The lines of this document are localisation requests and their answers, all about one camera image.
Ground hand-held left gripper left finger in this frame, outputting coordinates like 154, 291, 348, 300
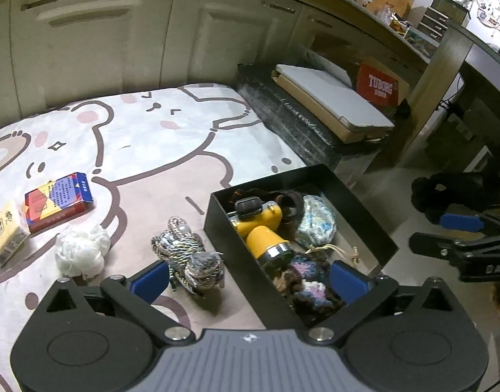
38, 260, 195, 346

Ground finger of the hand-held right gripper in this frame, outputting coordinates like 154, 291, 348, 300
440, 212, 500, 233
409, 233, 500, 259

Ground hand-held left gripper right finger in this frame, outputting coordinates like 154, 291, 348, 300
304, 260, 463, 346

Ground dark crochet hair ties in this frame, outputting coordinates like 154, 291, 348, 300
289, 280, 349, 327

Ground grey braided rope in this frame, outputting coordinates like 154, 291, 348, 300
151, 216, 224, 297

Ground floral drawstring pouch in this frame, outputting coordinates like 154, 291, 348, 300
295, 195, 362, 268

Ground white fluffy scrunchie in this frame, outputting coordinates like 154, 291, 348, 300
55, 225, 112, 277

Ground black cardboard box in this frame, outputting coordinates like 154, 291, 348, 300
204, 163, 399, 331

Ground yellow headlamp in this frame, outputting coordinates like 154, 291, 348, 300
227, 188, 305, 278

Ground red blue box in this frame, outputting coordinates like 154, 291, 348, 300
23, 171, 95, 235

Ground small yellow card box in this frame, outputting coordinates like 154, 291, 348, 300
0, 202, 31, 270

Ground black shoes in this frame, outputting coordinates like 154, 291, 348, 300
411, 171, 500, 223

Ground light wood table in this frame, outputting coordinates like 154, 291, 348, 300
364, 18, 500, 172

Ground bear printed blanket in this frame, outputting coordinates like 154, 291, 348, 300
0, 83, 312, 380

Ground red Tuborg carton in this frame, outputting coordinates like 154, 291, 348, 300
358, 59, 412, 99

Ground flat cardboard box white top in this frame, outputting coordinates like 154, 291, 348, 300
272, 64, 395, 144

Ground small grey drawer chest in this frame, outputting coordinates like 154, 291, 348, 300
417, 0, 471, 45

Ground pile of snack bags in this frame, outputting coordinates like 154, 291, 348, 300
374, 2, 414, 39

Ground cream cabinet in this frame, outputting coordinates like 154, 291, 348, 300
0, 0, 430, 119

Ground wall photo collage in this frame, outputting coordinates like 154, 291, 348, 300
474, 0, 500, 50

